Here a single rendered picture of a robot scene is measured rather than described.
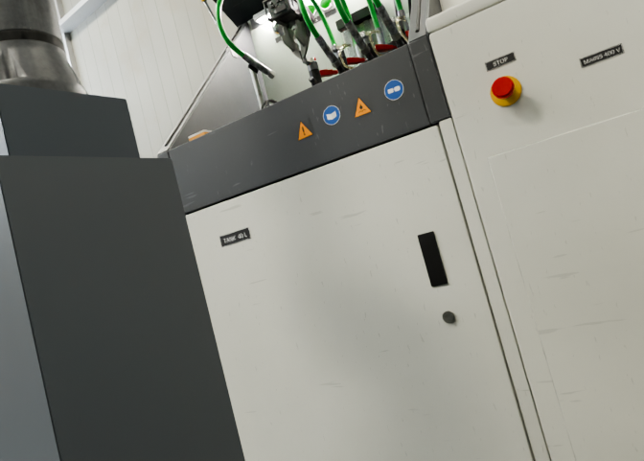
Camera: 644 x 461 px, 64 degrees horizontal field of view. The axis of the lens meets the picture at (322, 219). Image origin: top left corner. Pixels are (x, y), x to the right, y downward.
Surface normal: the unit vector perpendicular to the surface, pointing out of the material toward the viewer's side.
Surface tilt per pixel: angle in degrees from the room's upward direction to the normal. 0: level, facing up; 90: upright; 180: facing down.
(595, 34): 90
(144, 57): 90
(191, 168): 90
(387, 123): 90
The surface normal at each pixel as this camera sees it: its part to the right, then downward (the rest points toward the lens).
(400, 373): -0.45, 0.05
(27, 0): 0.70, -0.24
